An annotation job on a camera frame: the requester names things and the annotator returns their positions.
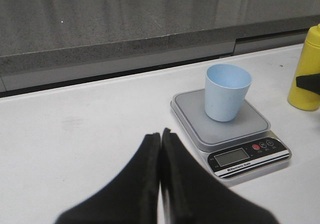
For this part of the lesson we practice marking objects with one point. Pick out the silver digital kitchen scale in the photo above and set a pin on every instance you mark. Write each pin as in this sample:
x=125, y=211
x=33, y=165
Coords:
x=234, y=151

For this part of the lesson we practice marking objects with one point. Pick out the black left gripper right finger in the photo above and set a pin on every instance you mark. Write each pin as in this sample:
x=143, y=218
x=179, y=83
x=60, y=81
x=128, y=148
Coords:
x=192, y=196

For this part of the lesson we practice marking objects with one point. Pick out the light blue plastic cup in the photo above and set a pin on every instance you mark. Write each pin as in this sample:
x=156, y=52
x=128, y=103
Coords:
x=226, y=86

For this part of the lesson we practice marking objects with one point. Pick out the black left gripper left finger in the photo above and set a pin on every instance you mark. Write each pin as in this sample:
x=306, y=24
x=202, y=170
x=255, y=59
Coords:
x=130, y=198

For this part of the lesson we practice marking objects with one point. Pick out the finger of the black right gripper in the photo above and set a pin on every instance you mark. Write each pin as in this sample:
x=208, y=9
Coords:
x=309, y=82

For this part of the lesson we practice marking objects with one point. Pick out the grey stone counter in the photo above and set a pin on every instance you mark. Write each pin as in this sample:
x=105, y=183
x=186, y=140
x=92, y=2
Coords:
x=46, y=44

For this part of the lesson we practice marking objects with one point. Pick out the yellow squeeze bottle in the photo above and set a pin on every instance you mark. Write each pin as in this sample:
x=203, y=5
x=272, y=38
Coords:
x=308, y=64

